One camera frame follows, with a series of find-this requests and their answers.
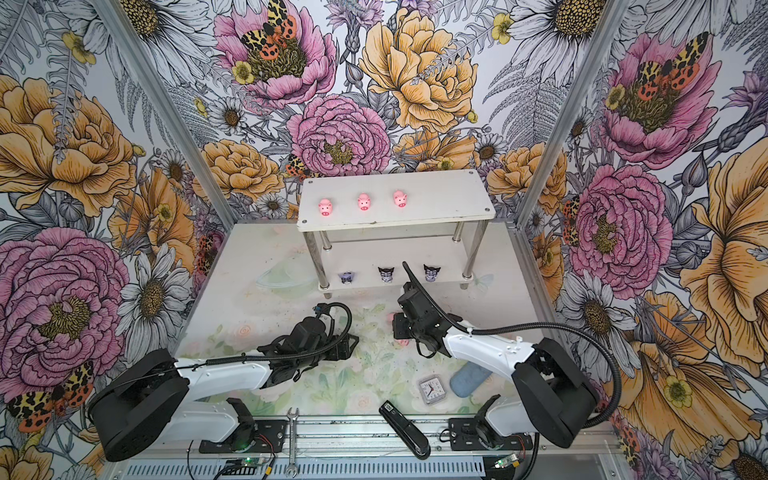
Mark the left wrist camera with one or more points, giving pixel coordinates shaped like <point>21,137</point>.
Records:
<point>323,312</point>

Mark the small square white clock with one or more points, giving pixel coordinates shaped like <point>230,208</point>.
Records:
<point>432,390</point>

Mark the green circuit board left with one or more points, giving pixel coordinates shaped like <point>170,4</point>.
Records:
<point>248,465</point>

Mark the purple round toy figure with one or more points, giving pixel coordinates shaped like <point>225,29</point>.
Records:
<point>347,277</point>

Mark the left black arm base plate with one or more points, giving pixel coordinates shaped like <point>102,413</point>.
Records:
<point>259,436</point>

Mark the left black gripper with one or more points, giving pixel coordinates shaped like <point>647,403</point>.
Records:
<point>345,352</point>

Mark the aluminium front rail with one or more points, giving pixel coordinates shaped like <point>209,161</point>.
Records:
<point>366,447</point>

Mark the black white kuromi toy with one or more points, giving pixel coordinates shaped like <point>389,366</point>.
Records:
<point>386,274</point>

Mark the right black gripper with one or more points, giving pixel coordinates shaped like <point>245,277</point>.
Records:
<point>397,326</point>

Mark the silver wrench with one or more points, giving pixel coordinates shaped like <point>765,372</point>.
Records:
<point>292,469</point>

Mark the white two-tier shelf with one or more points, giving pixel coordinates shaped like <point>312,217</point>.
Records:
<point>443,225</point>

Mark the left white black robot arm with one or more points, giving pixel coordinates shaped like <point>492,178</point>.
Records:
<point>162,399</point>

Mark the green circuit board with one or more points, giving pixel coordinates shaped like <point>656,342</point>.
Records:
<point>248,465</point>
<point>509,461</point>

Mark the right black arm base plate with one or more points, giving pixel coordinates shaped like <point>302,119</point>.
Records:
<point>463,435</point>

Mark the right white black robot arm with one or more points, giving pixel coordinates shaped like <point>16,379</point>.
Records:
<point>554,398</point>

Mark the black stapler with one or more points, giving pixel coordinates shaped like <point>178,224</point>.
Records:
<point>414,439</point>

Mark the green circuit board right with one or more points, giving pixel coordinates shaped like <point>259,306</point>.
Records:
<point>509,461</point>

